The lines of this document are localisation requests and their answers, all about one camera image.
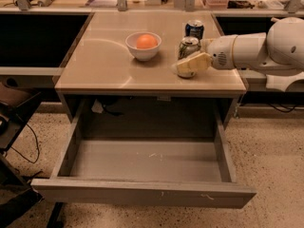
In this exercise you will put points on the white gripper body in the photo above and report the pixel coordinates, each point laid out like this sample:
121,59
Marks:
220,55

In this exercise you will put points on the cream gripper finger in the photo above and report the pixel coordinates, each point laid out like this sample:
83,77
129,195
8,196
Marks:
193,63
205,43

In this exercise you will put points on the green white 7up can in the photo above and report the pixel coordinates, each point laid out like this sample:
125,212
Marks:
188,46

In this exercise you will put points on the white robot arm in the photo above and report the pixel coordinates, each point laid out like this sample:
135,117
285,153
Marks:
279,52

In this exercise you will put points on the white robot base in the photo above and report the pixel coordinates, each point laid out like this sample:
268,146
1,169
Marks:
282,82

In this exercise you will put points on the blue soda can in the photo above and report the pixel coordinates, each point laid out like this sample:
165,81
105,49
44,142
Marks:
194,28

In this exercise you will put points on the open grey top drawer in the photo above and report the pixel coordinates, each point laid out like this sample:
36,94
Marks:
147,152

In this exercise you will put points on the orange fruit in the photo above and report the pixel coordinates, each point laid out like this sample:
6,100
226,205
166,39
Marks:
146,41

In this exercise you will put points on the white bowl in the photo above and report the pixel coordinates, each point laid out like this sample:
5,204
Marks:
142,54

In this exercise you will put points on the white paper tag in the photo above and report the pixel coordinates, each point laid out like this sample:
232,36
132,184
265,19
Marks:
97,107

